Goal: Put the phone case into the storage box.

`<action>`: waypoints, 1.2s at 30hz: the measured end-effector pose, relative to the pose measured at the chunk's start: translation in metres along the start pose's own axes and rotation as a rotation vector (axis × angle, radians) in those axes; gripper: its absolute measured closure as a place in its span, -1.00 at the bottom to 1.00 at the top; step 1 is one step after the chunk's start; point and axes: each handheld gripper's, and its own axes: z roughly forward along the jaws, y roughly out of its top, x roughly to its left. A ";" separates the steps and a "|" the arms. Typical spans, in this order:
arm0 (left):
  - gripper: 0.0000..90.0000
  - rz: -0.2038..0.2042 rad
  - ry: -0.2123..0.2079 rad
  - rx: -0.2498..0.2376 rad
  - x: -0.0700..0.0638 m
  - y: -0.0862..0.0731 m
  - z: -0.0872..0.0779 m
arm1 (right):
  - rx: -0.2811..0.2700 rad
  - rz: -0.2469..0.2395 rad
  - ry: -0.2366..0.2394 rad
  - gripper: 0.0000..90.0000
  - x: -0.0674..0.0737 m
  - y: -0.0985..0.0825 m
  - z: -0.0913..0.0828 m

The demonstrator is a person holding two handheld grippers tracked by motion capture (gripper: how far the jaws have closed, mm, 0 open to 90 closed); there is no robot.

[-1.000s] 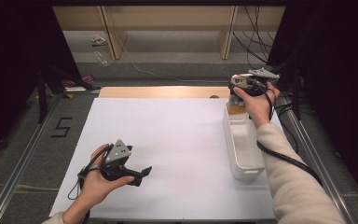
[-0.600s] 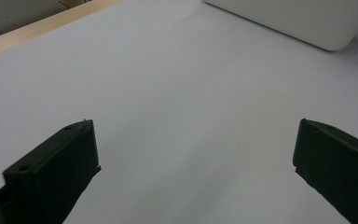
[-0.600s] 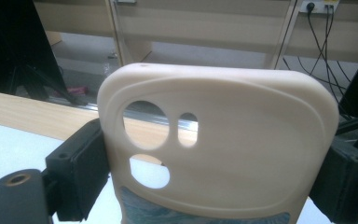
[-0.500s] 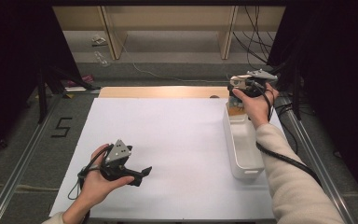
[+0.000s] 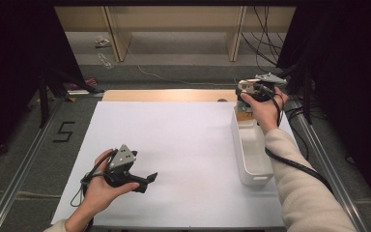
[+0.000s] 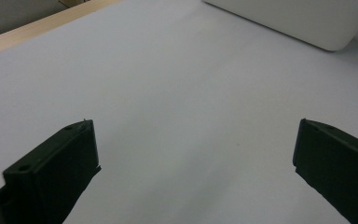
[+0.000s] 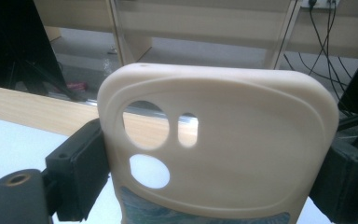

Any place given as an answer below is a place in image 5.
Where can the black tripod stand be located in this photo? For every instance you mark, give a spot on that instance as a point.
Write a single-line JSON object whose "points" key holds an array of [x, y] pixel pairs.
{"points": [[43, 96]]}

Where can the flat white floor object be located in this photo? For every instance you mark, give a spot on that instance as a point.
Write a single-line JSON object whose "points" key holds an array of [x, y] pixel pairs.
{"points": [[78, 92]]}

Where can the beige painted-print phone case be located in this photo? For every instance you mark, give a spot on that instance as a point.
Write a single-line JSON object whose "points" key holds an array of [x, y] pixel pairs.
{"points": [[245, 116]]}

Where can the person's right hand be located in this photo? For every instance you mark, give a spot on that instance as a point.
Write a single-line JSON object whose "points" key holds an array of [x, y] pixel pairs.
{"points": [[265, 111]]}

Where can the pink floor object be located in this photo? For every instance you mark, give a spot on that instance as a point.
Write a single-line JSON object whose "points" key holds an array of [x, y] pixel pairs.
{"points": [[88, 82]]}

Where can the aluminium floor rail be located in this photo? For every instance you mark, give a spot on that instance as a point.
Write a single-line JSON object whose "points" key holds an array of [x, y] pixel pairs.
{"points": [[331, 170], [22, 167]]}

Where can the light wooden shelf unit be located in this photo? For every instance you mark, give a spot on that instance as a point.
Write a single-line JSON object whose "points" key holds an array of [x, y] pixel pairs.
{"points": [[174, 19]]}

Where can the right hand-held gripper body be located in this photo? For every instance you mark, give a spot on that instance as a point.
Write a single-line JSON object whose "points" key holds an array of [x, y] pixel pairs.
{"points": [[262, 88]]}

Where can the small grey floor object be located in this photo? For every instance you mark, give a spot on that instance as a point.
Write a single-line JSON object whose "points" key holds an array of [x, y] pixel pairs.
{"points": [[102, 42]]}

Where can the black curtain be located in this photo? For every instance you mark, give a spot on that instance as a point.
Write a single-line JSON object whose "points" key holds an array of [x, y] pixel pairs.
{"points": [[351, 80], [13, 64]]}

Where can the white plastic storage bin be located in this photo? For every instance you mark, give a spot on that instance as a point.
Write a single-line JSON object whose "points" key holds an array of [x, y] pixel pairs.
{"points": [[254, 154]]}

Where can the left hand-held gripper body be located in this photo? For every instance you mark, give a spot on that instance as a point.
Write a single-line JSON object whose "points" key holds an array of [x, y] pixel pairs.
{"points": [[122, 159]]}

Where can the clear plastic bottle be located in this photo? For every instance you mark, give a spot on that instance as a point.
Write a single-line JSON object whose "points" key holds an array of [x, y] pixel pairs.
{"points": [[104, 61]]}

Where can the person's left hand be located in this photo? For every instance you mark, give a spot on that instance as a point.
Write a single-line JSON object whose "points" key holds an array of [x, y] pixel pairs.
{"points": [[101, 191]]}

